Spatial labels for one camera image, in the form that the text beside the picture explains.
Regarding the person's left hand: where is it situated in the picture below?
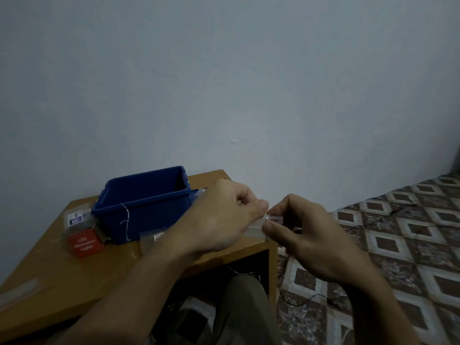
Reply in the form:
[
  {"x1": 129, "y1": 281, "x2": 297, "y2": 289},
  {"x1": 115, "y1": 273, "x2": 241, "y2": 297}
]
[{"x1": 157, "y1": 179, "x2": 270, "y2": 261}]

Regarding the person's right hand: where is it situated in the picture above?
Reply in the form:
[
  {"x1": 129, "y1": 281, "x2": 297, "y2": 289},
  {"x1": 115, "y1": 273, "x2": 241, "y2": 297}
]
[{"x1": 262, "y1": 194, "x2": 365, "y2": 284}]

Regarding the small clear plastic bag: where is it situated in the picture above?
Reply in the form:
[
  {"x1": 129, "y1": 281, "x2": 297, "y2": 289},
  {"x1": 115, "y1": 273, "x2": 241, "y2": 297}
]
[{"x1": 244, "y1": 212, "x2": 282, "y2": 242}]

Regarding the person's right forearm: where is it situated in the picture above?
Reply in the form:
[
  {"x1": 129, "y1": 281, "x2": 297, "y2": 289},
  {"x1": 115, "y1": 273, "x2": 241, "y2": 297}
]
[{"x1": 322, "y1": 258, "x2": 423, "y2": 345}]

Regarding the person's left forearm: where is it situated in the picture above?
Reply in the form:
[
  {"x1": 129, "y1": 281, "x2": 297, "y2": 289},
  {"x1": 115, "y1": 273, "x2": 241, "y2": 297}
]
[{"x1": 45, "y1": 238, "x2": 193, "y2": 345}]

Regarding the person's grey trouser leg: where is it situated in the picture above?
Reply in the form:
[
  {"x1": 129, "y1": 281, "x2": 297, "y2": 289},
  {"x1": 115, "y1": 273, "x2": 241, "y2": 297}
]
[{"x1": 201, "y1": 275, "x2": 278, "y2": 345}]

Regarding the clear bag with white label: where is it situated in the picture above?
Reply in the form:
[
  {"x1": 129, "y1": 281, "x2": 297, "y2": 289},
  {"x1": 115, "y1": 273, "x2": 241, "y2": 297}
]
[{"x1": 139, "y1": 230, "x2": 167, "y2": 256}]

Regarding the blue plastic bin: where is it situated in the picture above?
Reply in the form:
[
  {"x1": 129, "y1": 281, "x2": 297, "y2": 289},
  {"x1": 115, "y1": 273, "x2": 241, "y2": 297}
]
[{"x1": 91, "y1": 166, "x2": 199, "y2": 245}]

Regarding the red cardboard box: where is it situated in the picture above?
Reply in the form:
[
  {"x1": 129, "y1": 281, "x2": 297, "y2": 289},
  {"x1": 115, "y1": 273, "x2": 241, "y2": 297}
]
[{"x1": 68, "y1": 226, "x2": 113, "y2": 259}]

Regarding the brown wooden table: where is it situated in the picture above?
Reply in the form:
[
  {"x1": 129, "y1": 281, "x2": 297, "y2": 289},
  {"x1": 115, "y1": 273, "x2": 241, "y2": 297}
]
[{"x1": 0, "y1": 170, "x2": 279, "y2": 343}]

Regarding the clear bag with blue label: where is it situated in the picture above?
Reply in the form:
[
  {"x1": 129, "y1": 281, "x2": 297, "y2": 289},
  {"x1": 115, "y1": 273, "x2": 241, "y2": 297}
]
[{"x1": 64, "y1": 209, "x2": 95, "y2": 228}]

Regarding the black cable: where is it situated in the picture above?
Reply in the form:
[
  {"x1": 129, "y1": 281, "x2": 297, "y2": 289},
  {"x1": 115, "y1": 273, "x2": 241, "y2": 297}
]
[
  {"x1": 336, "y1": 200, "x2": 420, "y2": 231},
  {"x1": 277, "y1": 248, "x2": 346, "y2": 309}
]

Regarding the thin silver wire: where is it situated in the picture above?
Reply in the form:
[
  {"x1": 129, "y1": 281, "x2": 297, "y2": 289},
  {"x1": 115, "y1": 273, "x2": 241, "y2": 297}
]
[{"x1": 120, "y1": 203, "x2": 131, "y2": 243}]

